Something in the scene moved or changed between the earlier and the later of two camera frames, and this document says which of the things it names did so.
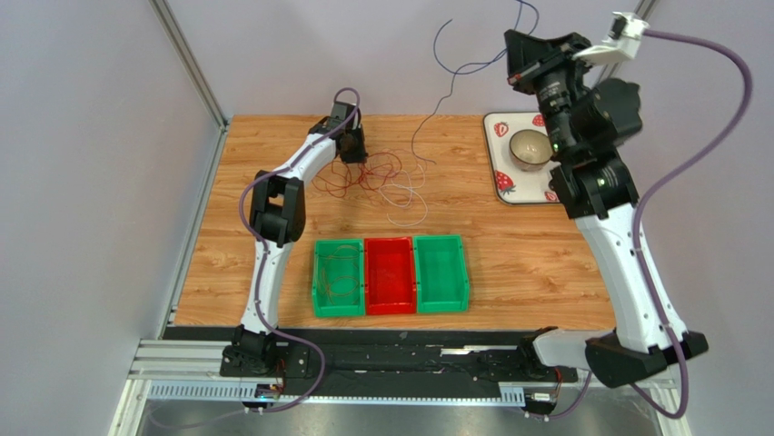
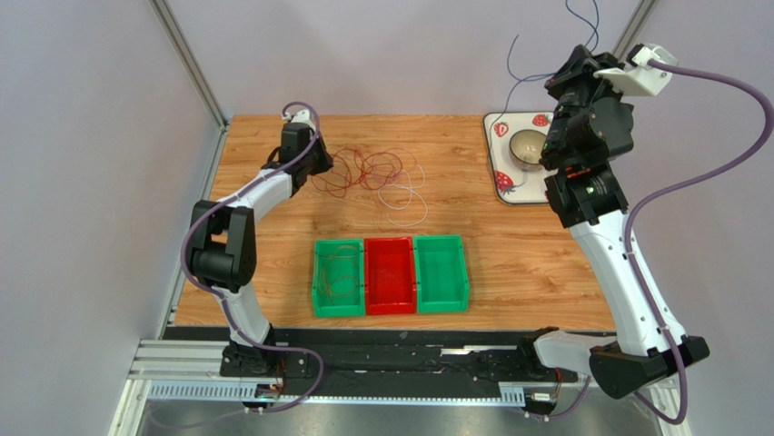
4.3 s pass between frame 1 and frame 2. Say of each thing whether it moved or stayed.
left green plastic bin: stayed
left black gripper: moved
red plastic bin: stayed
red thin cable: stayed
